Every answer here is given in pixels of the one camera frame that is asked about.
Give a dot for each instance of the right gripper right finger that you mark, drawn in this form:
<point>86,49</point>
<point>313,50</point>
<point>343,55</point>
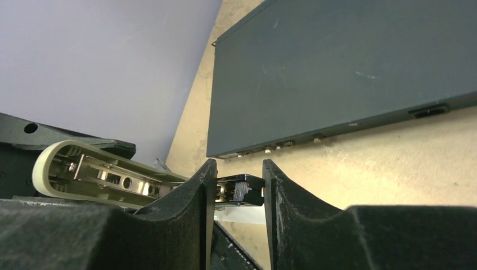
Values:
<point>305,232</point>

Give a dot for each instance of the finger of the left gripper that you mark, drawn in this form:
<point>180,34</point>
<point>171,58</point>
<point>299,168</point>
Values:
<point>22,141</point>

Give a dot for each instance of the dark flat network switch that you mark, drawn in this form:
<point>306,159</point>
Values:
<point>294,72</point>

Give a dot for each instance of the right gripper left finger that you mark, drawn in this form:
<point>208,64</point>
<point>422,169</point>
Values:
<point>174,232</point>

